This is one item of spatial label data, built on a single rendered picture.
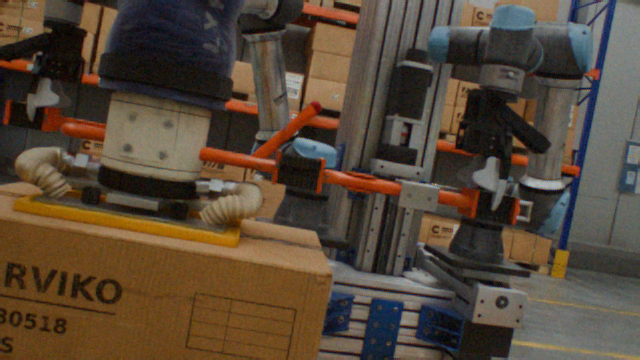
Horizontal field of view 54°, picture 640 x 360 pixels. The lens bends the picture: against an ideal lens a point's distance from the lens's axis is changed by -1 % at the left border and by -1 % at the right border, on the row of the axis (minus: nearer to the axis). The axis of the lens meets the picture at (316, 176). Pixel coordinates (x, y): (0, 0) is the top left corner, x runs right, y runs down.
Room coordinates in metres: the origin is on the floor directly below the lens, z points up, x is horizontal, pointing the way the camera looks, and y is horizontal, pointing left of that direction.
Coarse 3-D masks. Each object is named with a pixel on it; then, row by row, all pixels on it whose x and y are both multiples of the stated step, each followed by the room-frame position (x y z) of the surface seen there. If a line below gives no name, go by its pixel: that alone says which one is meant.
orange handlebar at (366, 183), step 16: (64, 128) 1.04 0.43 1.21; (80, 128) 1.04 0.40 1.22; (96, 128) 1.09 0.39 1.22; (208, 160) 1.06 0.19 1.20; (224, 160) 1.06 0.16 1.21; (240, 160) 1.07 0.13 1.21; (256, 160) 1.07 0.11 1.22; (272, 160) 1.12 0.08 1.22; (336, 176) 1.08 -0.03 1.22; (352, 176) 1.09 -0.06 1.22; (368, 176) 1.09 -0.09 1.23; (368, 192) 1.09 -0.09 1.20; (384, 192) 1.09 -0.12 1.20; (448, 192) 1.15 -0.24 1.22
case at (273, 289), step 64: (0, 192) 1.06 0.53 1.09; (0, 256) 0.87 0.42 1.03; (64, 256) 0.88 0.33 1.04; (128, 256) 0.88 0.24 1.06; (192, 256) 0.89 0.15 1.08; (256, 256) 0.92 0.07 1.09; (320, 256) 1.02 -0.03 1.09; (0, 320) 0.87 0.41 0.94; (64, 320) 0.88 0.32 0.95; (128, 320) 0.88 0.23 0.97; (192, 320) 0.89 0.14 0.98; (256, 320) 0.90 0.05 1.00; (320, 320) 0.90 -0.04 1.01
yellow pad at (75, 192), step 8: (72, 192) 1.11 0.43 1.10; (80, 192) 1.12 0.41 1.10; (104, 192) 1.13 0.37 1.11; (104, 200) 1.12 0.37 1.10; (160, 208) 1.13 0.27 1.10; (168, 208) 1.13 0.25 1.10; (192, 208) 1.15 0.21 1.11; (192, 216) 1.13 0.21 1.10; (200, 216) 1.13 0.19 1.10; (232, 224) 1.14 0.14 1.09; (240, 224) 1.14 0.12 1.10
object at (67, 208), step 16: (96, 192) 0.97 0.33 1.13; (16, 208) 0.92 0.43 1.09; (32, 208) 0.92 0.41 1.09; (48, 208) 0.93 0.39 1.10; (64, 208) 0.93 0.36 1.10; (80, 208) 0.94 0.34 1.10; (96, 208) 0.95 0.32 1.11; (112, 208) 0.97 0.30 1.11; (128, 208) 1.00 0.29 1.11; (176, 208) 0.98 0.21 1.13; (96, 224) 0.93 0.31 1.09; (112, 224) 0.93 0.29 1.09; (128, 224) 0.94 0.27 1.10; (144, 224) 0.94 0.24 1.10; (160, 224) 0.94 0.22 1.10; (176, 224) 0.96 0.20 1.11; (192, 224) 0.96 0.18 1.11; (224, 224) 1.02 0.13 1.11; (192, 240) 0.95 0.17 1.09; (208, 240) 0.95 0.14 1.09; (224, 240) 0.95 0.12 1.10
